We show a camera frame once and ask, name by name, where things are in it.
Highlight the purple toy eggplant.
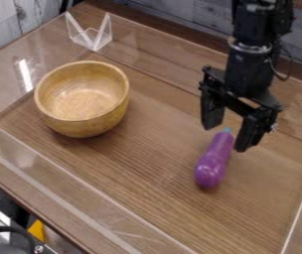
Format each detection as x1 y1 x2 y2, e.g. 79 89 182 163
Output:
194 127 235 189

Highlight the brown wooden bowl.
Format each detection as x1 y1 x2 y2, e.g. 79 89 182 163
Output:
35 61 130 138

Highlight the yellow black machine base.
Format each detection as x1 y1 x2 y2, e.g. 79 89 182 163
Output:
7 211 89 254

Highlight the black cable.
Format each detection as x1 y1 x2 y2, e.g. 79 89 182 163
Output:
0 225 38 254

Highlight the clear acrylic corner bracket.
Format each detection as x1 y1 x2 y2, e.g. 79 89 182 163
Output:
66 12 113 52

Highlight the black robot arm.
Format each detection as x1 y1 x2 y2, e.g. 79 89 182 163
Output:
200 0 295 152

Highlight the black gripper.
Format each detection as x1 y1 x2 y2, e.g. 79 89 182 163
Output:
200 50 283 153

